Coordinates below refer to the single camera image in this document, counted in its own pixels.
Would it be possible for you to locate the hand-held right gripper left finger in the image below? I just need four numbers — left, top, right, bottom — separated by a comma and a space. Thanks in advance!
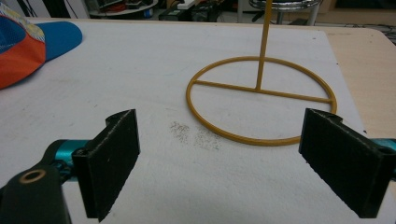
71, 108, 141, 223

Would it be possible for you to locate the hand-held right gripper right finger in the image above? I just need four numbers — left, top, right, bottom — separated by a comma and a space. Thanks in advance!
298, 107, 396, 219

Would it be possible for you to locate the yellow metal hat stand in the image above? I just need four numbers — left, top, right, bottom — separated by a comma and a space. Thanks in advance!
185, 0, 338, 147

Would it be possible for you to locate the orange and blue cap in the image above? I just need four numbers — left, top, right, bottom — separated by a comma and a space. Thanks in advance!
0, 3, 84, 91

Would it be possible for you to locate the white table mat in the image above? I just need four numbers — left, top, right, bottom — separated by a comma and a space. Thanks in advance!
0, 20, 396, 224

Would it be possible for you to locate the round white table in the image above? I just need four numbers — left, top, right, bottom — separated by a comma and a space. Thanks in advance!
88, 0, 160, 18

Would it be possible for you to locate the chrome stool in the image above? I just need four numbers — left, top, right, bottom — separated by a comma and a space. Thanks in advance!
236, 0, 323, 26

